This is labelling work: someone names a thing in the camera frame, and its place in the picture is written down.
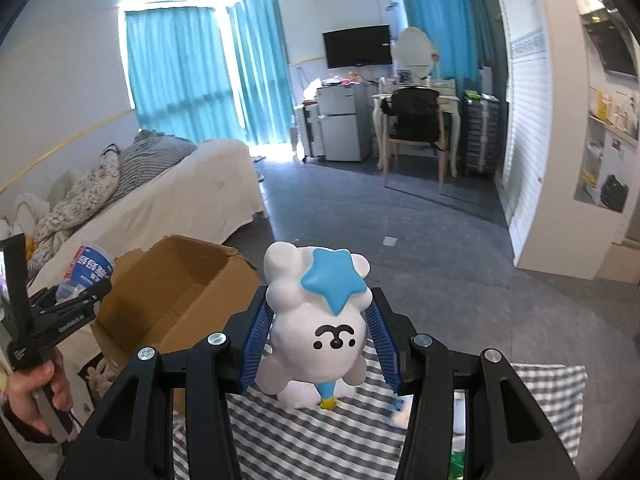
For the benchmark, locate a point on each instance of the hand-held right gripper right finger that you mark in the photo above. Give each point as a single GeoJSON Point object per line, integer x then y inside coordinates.
{"type": "Point", "coordinates": [385, 350]}

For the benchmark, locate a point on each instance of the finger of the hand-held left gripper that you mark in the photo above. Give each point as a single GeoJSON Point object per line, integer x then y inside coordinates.
{"type": "Point", "coordinates": [42, 297]}
{"type": "Point", "coordinates": [90, 294]}

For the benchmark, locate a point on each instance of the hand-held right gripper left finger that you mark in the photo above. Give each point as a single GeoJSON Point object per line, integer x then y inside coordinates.
{"type": "Point", "coordinates": [252, 350]}

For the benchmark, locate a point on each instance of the clear plastic bottle blue label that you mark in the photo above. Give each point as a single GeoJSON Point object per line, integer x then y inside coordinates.
{"type": "Point", "coordinates": [87, 265]}

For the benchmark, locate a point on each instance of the white toy figure blue star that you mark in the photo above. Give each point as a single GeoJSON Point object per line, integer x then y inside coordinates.
{"type": "Point", "coordinates": [310, 330]}

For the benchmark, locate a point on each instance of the blue white packet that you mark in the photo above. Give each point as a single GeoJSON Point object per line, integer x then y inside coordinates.
{"type": "Point", "coordinates": [401, 412]}

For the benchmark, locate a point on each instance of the brown cardboard box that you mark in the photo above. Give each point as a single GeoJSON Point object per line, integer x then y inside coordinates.
{"type": "Point", "coordinates": [200, 280]}

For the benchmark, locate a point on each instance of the person's left forearm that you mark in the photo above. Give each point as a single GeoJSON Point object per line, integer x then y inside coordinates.
{"type": "Point", "coordinates": [20, 425]}

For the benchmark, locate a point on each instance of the person's left hand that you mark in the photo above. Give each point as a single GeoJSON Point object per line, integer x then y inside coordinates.
{"type": "Point", "coordinates": [25, 377]}

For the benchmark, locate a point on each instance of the white crumpled blanket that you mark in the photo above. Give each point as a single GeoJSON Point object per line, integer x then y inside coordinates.
{"type": "Point", "coordinates": [20, 220]}

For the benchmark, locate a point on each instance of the white shoe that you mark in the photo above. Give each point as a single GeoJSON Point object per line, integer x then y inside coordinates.
{"type": "Point", "coordinates": [100, 377]}

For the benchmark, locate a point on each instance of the floral patterned pillow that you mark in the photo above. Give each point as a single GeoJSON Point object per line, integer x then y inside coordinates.
{"type": "Point", "coordinates": [80, 195]}

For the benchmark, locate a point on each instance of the grey white checkered cloth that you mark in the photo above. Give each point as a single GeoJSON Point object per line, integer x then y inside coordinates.
{"type": "Point", "coordinates": [310, 440]}

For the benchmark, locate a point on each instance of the white paper scrap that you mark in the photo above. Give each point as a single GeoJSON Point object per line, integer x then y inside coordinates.
{"type": "Point", "coordinates": [390, 241]}

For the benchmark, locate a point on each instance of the green packet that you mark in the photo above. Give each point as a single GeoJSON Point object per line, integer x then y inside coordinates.
{"type": "Point", "coordinates": [460, 467]}

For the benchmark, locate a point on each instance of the person's grey clothing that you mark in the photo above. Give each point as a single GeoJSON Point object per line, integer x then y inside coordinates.
{"type": "Point", "coordinates": [30, 460]}

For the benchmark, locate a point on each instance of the white bed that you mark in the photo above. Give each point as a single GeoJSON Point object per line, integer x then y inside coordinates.
{"type": "Point", "coordinates": [200, 190]}

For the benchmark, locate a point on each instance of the grey striped pillow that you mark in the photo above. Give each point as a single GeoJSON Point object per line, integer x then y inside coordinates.
{"type": "Point", "coordinates": [155, 155]}

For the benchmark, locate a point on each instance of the wooden chair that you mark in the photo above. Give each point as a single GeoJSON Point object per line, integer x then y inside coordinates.
{"type": "Point", "coordinates": [415, 147]}

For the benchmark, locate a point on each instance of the white drawer cart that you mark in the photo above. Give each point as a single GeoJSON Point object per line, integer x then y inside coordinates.
{"type": "Point", "coordinates": [309, 132]}

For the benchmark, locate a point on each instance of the silver small fridge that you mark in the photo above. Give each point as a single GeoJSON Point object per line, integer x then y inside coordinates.
{"type": "Point", "coordinates": [342, 125]}

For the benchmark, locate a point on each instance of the black backpack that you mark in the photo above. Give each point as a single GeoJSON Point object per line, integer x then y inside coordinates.
{"type": "Point", "coordinates": [412, 115]}

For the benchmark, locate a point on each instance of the wide blue curtain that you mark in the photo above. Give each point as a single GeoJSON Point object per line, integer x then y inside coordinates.
{"type": "Point", "coordinates": [175, 70]}

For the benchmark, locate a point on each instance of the white slatted wardrobe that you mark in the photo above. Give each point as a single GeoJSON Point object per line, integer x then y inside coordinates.
{"type": "Point", "coordinates": [530, 135]}

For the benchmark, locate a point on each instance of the white dressing desk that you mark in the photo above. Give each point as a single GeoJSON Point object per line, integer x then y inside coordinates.
{"type": "Point", "coordinates": [450, 97]}

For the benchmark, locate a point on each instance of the white plastic bag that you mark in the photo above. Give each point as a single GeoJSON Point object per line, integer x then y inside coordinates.
{"type": "Point", "coordinates": [312, 91]}

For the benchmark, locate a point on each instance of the black bag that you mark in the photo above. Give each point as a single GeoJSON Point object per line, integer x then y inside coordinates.
{"type": "Point", "coordinates": [614, 194]}

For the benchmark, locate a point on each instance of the narrow blue curtain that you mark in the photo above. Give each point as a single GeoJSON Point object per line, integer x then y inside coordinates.
{"type": "Point", "coordinates": [262, 65]}

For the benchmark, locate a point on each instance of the white oval mirror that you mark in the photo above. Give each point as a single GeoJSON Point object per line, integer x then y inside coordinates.
{"type": "Point", "coordinates": [414, 50]}

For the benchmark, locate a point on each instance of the blue curtain beside wardrobe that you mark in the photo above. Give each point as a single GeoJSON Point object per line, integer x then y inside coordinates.
{"type": "Point", "coordinates": [440, 5]}

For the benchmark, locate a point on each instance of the small photo frame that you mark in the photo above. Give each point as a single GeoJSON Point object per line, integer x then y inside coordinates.
{"type": "Point", "coordinates": [405, 76]}

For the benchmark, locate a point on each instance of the black wall television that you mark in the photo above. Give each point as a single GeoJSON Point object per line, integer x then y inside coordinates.
{"type": "Point", "coordinates": [356, 46]}

